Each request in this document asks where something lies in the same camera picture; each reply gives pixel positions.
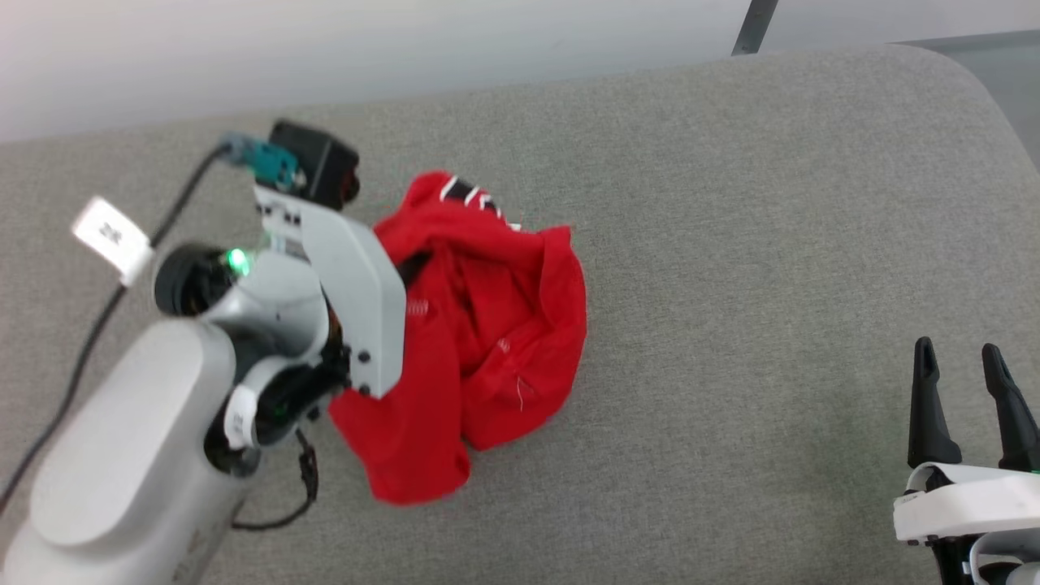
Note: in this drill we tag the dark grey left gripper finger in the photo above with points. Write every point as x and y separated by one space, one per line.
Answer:
414 266

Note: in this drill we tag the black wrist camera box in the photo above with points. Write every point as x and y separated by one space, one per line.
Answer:
321 162

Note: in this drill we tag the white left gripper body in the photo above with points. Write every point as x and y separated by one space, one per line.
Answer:
366 301

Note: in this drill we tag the red garment with white sleeves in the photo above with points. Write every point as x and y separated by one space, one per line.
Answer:
487 325

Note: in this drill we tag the dark grey metal post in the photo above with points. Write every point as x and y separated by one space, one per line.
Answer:
754 28

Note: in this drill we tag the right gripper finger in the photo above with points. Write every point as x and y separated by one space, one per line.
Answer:
1011 406
926 406

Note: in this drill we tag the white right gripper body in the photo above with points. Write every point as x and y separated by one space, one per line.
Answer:
983 508

